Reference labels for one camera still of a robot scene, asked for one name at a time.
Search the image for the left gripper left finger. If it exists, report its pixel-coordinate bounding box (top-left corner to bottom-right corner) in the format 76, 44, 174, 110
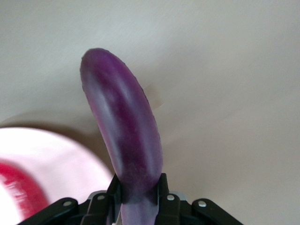
81, 174, 123, 225

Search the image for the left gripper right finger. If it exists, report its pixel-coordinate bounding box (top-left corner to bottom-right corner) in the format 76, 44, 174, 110
155, 172, 182, 225

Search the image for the red chili pepper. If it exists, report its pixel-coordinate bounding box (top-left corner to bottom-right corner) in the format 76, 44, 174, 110
0, 163, 50, 222

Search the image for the long purple eggplant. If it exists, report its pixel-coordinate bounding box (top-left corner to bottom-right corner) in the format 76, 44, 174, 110
79, 47, 164, 225

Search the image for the pink plate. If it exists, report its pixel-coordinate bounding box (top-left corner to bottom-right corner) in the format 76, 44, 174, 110
0, 126, 115, 225

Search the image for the small clear tape patch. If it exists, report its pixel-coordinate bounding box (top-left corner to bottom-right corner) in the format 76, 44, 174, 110
146, 85, 165, 109

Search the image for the brown table cover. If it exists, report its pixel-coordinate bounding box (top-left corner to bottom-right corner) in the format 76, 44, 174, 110
0, 0, 300, 225

